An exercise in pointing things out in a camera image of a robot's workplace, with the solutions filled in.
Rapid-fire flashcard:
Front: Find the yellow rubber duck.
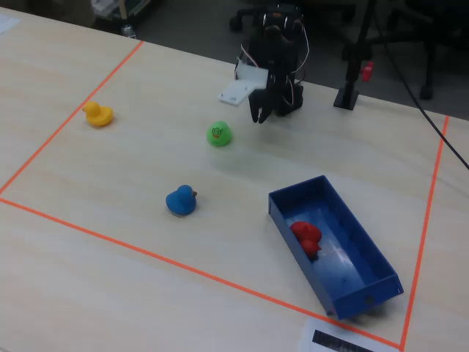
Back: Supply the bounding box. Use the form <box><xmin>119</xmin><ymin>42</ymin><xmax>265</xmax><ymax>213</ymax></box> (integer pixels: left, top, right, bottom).
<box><xmin>82</xmin><ymin>100</ymin><xmax>114</xmax><ymax>128</ymax></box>

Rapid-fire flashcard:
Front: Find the black office chair base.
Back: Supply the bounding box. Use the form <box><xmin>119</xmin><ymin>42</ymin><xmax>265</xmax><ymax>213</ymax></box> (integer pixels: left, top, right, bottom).
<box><xmin>229</xmin><ymin>6</ymin><xmax>265</xmax><ymax>33</ymax></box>

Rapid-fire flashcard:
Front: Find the red clamp knob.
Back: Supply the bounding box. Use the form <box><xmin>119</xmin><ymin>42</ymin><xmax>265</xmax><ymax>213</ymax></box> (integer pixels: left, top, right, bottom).
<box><xmin>360</xmin><ymin>60</ymin><xmax>375</xmax><ymax>83</ymax></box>

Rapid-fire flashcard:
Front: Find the black clamp stand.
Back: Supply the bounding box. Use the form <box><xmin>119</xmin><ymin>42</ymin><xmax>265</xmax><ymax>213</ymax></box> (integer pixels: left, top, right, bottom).
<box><xmin>333</xmin><ymin>0</ymin><xmax>378</xmax><ymax>111</ymax></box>

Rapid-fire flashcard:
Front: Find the blue plastic box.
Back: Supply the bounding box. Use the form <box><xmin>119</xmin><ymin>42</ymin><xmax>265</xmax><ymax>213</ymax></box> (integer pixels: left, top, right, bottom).
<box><xmin>267</xmin><ymin>175</ymin><xmax>405</xmax><ymax>320</ymax></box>

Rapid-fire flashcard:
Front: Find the blue rubber duck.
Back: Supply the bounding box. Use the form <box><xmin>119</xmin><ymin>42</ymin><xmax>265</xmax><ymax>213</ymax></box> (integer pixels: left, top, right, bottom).
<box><xmin>165</xmin><ymin>184</ymin><xmax>199</xmax><ymax>216</ymax></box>

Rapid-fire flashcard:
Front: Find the green rubber duck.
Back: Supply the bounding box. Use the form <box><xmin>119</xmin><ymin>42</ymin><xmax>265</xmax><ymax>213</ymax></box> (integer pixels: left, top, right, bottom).
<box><xmin>206</xmin><ymin>120</ymin><xmax>233</xmax><ymax>148</ymax></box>

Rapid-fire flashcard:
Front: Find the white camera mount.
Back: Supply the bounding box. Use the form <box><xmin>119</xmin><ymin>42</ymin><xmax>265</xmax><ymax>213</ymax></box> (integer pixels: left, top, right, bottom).
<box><xmin>218</xmin><ymin>57</ymin><xmax>269</xmax><ymax>108</ymax></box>

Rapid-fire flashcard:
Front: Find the orange tape strip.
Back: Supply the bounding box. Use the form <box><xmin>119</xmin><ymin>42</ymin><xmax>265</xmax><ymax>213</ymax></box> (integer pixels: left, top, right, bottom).
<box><xmin>399</xmin><ymin>115</ymin><xmax>450</xmax><ymax>350</ymax></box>
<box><xmin>0</xmin><ymin>197</ymin><xmax>403</xmax><ymax>349</ymax></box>
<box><xmin>0</xmin><ymin>40</ymin><xmax>144</xmax><ymax>195</ymax></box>

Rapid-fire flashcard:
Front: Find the black office chair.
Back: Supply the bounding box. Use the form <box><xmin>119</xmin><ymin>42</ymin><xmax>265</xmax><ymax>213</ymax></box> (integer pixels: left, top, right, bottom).
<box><xmin>384</xmin><ymin>0</ymin><xmax>469</xmax><ymax>101</ymax></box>

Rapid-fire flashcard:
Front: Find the red rubber duck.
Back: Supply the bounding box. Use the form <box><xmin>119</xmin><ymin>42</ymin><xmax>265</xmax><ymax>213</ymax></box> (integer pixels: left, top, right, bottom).
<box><xmin>289</xmin><ymin>221</ymin><xmax>323</xmax><ymax>258</ymax></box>

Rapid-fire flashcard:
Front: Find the white paper label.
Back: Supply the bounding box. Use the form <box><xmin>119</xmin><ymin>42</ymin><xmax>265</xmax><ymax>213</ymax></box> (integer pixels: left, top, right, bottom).
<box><xmin>298</xmin><ymin>318</ymin><xmax>399</xmax><ymax>352</ymax></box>

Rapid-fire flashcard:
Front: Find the black cable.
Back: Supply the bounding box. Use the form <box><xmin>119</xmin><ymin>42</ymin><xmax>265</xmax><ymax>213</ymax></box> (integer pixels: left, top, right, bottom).
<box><xmin>373</xmin><ymin>0</ymin><xmax>469</xmax><ymax>166</ymax></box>

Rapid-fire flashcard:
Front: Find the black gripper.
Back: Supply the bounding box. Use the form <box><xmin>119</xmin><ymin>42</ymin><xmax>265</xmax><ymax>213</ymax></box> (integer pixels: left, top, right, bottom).
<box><xmin>248</xmin><ymin>25</ymin><xmax>294</xmax><ymax>124</ymax></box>

